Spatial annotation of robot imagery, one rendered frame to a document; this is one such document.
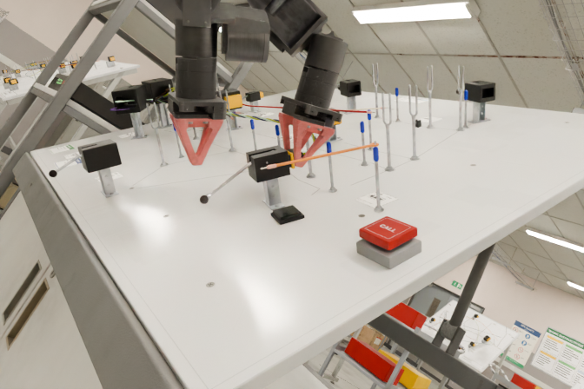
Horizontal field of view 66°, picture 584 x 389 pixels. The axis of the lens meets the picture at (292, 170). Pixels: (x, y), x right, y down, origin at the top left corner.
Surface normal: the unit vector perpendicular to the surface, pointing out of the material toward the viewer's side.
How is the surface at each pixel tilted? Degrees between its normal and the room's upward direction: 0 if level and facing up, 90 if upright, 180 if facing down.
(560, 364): 90
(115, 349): 90
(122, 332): 90
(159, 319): 46
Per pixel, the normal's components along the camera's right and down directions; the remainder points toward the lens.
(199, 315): -0.11, -0.94
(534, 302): -0.63, -0.48
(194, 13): 0.15, 0.69
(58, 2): 0.59, 0.22
